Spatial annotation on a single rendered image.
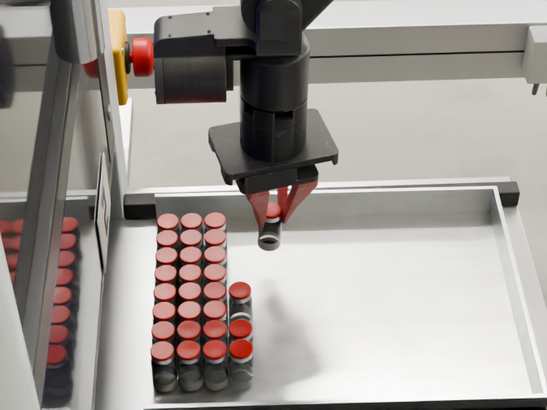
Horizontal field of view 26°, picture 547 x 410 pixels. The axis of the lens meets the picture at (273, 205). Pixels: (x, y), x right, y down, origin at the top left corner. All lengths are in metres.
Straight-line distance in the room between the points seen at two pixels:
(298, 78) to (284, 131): 0.05
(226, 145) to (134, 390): 0.23
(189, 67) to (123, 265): 0.28
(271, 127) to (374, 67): 1.11
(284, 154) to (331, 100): 1.74
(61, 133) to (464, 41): 1.35
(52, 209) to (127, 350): 0.37
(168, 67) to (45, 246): 0.27
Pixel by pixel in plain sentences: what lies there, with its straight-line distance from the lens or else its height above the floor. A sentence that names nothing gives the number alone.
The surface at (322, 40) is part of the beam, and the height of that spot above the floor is 0.53.
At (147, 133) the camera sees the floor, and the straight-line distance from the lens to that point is 2.67.
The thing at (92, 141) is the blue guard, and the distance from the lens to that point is 0.96.
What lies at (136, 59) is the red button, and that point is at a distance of 1.20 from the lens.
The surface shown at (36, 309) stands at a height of 1.21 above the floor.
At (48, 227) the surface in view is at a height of 1.21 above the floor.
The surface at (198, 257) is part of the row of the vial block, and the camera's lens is 1.10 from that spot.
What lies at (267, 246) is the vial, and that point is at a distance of 1.11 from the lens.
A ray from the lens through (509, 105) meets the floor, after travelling 2.78.
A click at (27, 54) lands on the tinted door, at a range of 0.73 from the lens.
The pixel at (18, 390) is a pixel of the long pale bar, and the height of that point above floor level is 1.55.
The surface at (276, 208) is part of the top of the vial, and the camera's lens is 1.09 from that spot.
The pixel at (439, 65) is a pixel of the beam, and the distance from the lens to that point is 2.10.
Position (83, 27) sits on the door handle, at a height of 1.45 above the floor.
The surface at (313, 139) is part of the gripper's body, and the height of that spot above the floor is 1.05.
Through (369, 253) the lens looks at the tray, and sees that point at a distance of 1.16.
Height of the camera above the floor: 1.72
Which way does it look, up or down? 44 degrees down
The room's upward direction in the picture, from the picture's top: straight up
